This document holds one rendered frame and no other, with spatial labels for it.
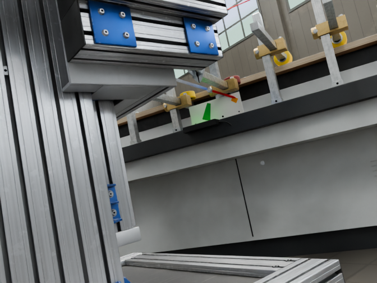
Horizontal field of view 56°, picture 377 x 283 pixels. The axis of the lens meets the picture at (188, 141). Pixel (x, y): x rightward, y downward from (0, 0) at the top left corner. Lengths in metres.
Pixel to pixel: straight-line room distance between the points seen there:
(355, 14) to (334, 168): 5.25
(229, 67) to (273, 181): 6.70
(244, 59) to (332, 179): 6.50
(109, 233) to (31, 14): 0.49
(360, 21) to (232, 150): 5.35
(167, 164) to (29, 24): 1.13
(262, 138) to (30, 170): 1.10
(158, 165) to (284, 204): 0.65
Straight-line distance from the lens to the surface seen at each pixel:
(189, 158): 1.74
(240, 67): 8.16
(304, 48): 7.23
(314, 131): 1.57
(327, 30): 1.61
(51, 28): 0.87
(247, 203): 1.86
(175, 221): 2.04
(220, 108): 1.66
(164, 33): 0.81
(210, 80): 1.46
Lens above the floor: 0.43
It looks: 7 degrees up
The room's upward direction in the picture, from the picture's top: 12 degrees counter-clockwise
